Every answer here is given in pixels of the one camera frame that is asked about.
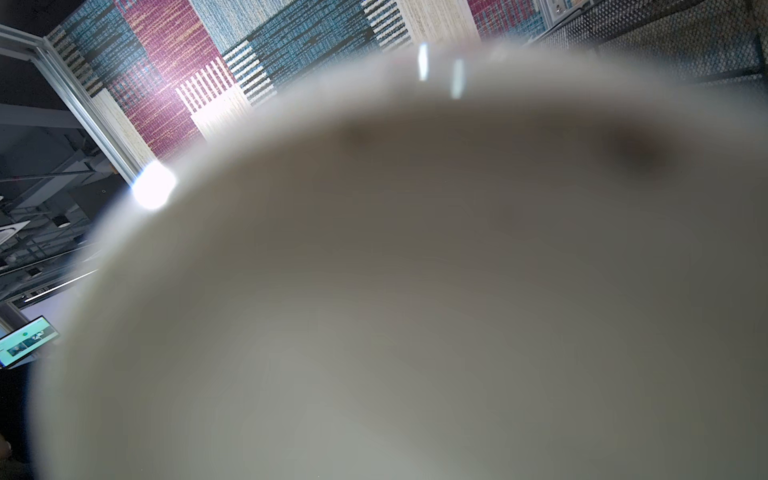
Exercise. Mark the white mug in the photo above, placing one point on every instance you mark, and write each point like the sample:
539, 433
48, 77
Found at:
474, 262

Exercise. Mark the monitor screen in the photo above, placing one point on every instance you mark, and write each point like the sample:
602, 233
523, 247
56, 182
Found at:
23, 342

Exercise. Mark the black wire shelf rack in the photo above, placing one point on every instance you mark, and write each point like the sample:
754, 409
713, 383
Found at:
717, 44

